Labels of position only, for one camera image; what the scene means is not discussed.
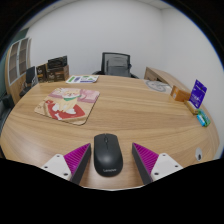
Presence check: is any black computer mouse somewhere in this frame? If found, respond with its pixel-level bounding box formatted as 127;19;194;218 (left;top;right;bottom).
93;133;124;178

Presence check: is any white printed leaflet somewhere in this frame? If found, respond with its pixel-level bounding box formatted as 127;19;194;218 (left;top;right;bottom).
65;74;100;84

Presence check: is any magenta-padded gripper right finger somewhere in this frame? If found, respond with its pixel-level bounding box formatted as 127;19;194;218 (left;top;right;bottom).
131;142;184;185

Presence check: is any small yellow box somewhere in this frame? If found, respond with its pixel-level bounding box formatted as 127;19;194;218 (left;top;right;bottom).
184;99;202;116

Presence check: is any black leather chair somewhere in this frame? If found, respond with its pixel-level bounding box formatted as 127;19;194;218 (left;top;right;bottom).
0;94;15;134

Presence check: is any round table cable grommet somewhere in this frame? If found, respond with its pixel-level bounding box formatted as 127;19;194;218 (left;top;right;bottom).
195;147;204;162

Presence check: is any green small pack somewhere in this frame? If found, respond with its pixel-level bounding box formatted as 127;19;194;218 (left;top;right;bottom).
199;109;212;128

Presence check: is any grey mesh office chair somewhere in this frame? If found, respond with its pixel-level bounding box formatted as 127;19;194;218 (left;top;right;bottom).
92;51;139;79

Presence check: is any wooden shelf unit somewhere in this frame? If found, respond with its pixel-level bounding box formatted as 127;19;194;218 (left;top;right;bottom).
3;37;33;104

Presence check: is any wooden side desk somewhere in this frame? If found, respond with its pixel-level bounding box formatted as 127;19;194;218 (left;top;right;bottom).
143;66;191;93

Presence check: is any blue small pack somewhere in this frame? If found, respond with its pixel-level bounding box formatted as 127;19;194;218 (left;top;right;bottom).
196;114;206;127

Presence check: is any small brown cardboard box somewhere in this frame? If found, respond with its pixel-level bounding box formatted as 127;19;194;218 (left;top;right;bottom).
36;63;49;84

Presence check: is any cartoon dog print mouse pad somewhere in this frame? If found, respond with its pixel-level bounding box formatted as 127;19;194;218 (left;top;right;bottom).
33;87;101;126

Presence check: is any orange-brown box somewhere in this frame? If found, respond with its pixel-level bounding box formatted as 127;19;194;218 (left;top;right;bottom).
170;85;192;103

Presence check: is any dark visitor chair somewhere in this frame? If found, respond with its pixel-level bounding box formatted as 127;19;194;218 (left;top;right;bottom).
19;65;39;98

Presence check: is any black cardboard box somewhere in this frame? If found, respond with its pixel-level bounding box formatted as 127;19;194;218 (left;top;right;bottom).
47;55;69;70

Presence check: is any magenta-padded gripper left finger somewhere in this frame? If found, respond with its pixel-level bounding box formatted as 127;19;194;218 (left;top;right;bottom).
40;143;92;185

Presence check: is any large brown cardboard box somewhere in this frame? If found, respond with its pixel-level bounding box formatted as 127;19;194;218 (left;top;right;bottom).
46;64;71;83

